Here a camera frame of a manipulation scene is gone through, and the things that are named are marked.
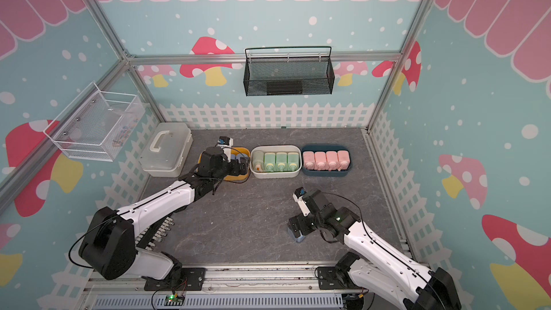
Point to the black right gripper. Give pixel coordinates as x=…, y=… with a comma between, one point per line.
x=300, y=219

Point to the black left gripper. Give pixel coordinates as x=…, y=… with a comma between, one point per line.
x=244, y=166

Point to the yellow plastic storage tub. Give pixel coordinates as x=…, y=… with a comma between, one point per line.
x=241, y=177

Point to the blue sharpener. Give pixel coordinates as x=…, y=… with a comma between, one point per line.
x=298, y=237

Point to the pale green round sharpener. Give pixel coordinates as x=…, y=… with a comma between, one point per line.
x=258, y=161

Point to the white plastic storage tub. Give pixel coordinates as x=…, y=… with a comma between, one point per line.
x=275, y=174

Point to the dark teal storage tub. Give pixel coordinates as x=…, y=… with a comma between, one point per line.
x=323, y=148

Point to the pink sharpener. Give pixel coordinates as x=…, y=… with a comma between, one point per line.
x=344, y=160
x=309, y=160
x=320, y=159
x=332, y=160

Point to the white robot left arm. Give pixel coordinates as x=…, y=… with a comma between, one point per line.
x=109, y=245

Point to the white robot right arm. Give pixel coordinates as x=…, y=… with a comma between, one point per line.
x=371, y=263

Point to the white lidded plastic case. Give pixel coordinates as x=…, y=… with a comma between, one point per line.
x=167, y=150

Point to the black drill bit rack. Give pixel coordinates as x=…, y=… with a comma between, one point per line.
x=154, y=234

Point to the green circuit board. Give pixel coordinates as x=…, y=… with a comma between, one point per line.
x=174, y=300

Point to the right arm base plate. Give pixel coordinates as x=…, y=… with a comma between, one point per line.
x=331, y=278

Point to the black wire mesh basket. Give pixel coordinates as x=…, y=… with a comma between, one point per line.
x=288, y=71

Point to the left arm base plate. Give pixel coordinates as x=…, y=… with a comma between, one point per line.
x=185, y=279

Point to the white wire wall basket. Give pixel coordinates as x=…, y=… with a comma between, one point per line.
x=96, y=124

